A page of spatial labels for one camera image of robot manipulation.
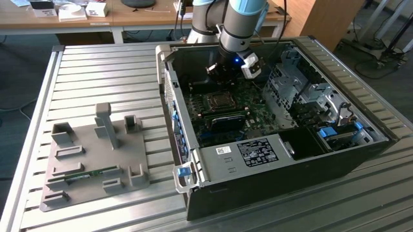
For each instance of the CPU square plate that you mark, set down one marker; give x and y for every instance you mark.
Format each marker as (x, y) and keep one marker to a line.
(222, 100)

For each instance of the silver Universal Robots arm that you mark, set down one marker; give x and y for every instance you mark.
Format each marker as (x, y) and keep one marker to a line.
(238, 26)

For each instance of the CPU socket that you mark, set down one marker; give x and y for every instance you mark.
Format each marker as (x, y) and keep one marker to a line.
(211, 106)

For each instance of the RAM slot row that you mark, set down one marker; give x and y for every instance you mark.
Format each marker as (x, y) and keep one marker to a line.
(222, 113)

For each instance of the blue slot clip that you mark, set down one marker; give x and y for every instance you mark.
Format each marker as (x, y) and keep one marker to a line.
(176, 115)

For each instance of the grey metal drive cage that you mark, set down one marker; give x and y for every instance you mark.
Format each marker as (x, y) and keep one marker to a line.
(286, 84)

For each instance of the green motherboard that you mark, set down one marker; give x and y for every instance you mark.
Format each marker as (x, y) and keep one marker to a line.
(258, 116)

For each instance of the black expansion card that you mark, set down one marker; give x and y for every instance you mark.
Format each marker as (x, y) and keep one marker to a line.
(226, 124)

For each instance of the black round object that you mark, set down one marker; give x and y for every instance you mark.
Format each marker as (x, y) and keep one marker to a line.
(137, 3)

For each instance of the grey power supply unit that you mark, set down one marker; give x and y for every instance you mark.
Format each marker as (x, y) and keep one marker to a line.
(222, 166)

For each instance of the blue disk carrier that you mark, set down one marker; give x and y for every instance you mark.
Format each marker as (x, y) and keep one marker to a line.
(327, 133)

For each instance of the grey wheeled equipment stand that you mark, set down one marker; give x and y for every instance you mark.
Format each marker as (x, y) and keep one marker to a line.
(361, 47)

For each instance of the wooden cabinet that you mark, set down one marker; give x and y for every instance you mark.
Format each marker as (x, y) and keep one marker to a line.
(345, 14)

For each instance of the blue case latch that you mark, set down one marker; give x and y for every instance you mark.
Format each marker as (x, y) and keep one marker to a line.
(182, 172)

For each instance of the small blue clip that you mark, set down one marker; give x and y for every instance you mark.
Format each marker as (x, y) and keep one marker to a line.
(358, 127)

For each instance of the white printed box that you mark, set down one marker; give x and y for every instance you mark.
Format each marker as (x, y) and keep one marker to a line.
(96, 10)

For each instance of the black open PC case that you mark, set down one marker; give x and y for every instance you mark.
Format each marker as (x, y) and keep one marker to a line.
(274, 188)

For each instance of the white box with round insert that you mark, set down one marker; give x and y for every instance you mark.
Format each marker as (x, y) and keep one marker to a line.
(72, 15)

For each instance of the grey parts rack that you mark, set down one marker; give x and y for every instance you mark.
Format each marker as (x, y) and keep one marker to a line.
(93, 157)

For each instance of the green RAM stick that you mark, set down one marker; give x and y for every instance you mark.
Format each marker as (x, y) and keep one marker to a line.
(93, 173)

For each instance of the white box with black top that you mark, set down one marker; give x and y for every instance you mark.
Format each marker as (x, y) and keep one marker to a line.
(44, 12)

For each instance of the wooden desk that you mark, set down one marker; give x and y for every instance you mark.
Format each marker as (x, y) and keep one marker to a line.
(18, 21)

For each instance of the pale blue paper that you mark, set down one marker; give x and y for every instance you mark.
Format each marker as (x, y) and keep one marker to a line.
(18, 2)

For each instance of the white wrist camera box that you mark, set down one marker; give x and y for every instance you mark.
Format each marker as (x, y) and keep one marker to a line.
(251, 67)

